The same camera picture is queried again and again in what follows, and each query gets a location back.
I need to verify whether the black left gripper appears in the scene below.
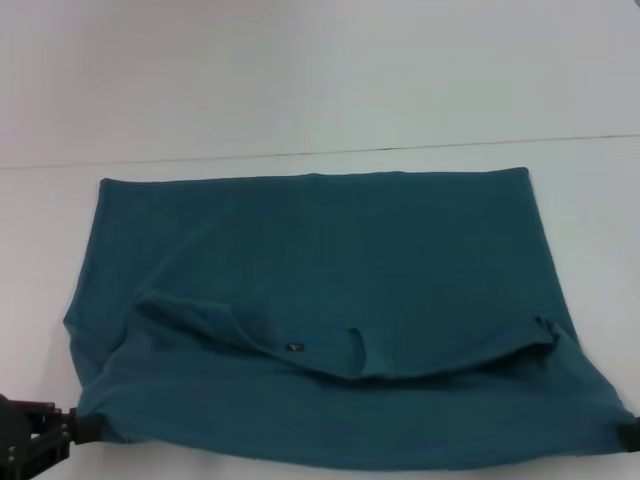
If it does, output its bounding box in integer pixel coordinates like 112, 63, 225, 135
0, 393, 107, 480

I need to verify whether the teal blue printed t-shirt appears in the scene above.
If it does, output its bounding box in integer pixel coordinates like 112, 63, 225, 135
62, 166, 640, 459

